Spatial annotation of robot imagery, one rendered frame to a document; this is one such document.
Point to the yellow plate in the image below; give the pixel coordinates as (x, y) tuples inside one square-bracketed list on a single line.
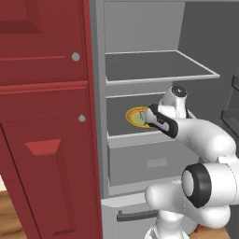
[(133, 117)]

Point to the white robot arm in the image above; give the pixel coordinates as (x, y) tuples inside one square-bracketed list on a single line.
[(211, 186)]

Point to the pale grey fish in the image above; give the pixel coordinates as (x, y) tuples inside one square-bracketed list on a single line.
[(144, 117)]

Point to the open fridge door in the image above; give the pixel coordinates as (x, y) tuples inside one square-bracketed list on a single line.
[(231, 115)]

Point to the grey fridge shelf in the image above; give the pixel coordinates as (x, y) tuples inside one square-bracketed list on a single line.
[(119, 124), (155, 67)]

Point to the tall red cupboard door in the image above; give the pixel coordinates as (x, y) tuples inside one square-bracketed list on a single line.
[(46, 161)]

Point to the grey fridge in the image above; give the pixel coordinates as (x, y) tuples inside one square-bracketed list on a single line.
[(140, 28)]

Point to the grey fridge crisper drawer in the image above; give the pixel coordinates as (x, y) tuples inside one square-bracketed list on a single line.
[(137, 161)]

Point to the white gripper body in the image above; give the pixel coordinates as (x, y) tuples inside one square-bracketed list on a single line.
[(166, 110)]

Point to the grey round cupboard knob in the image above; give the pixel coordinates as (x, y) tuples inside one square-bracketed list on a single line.
[(75, 56), (81, 118)]

